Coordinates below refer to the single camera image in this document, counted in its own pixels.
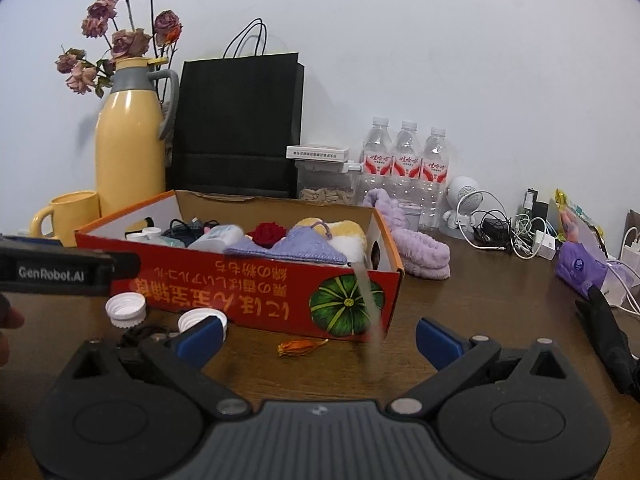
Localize tangle of cables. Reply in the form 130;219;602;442
465;191;551;261

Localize purple fuzzy headband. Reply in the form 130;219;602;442
362;187;452;281

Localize flat white box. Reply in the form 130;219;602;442
286;145;351;162

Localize white wet wipes pack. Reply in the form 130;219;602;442
187;225;245;254

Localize white bottle cap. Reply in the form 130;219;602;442
105;292;148;329
178;309;229;344

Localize yellow and white plush toy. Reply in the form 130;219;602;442
292;217;369;264

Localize white charger cube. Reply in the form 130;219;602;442
534;232;557;260

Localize dark blue pouch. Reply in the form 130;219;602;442
164;217;222;249

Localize person's left hand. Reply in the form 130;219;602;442
0;294;25;367

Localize clear water bottle red label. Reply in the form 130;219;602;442
419;127;450;231
361;116;394;196
392;121;422;206

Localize yellow mug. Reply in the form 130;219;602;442
28;191;101;247

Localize small white desk fan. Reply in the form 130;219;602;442
442;176;484;239

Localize red knit rose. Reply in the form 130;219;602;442
246;221;289;250

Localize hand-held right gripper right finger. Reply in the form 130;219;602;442
387;317;571;418

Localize black cloth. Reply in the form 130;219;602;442
575;285;640;397

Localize purple tissue pack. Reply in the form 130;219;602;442
556;241;617;302

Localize dried pink roses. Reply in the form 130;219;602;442
55;0;182;99

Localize yellow thermos jug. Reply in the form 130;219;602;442
95;57;180;219

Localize clear snack container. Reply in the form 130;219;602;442
295;160;362;206

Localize colourful snack bag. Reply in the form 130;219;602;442
552;189;609;257

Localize black paper bag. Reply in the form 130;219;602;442
167;18;305;200

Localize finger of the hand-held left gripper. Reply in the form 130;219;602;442
111;252;141;282

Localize white charger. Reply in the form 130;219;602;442
620;226;640;267

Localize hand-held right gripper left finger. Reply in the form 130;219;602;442
70;317;251;420

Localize purple knit cloth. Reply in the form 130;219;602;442
223;222;349;267

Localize red cardboard box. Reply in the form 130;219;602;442
75;190;405;343

